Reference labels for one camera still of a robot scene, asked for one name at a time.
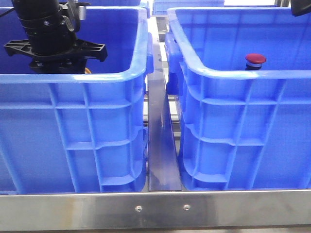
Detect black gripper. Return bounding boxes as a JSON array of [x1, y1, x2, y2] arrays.
[[4, 39, 107, 74]]

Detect yellow mushroom push button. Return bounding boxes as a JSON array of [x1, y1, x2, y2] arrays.
[[85, 67, 92, 74]]

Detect red mushroom push button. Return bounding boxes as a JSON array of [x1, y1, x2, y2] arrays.
[[245, 53, 266, 70]]

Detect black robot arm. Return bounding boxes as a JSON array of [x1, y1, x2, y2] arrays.
[[4, 0, 107, 74]]

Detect large blue crate left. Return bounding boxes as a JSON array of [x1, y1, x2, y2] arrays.
[[0, 7, 153, 195]]

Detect large blue crate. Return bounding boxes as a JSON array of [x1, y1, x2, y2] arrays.
[[165, 7, 311, 191], [0, 7, 153, 195]]

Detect blue crate back right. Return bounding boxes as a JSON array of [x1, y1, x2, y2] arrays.
[[152, 0, 225, 16]]

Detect steel divider bar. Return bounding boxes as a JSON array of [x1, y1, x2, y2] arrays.
[[147, 36, 183, 192]]

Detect large blue crate right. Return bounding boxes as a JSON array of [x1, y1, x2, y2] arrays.
[[165, 7, 311, 191]]

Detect rail screw left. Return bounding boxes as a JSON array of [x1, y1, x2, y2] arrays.
[[135, 205, 143, 212]]

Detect rail screw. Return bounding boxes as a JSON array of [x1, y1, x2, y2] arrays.
[[183, 204, 190, 211], [135, 205, 143, 212]]

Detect rail screw right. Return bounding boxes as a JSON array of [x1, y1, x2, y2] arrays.
[[183, 204, 190, 211]]

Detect steel front rail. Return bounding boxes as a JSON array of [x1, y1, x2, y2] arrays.
[[0, 190, 311, 232]]

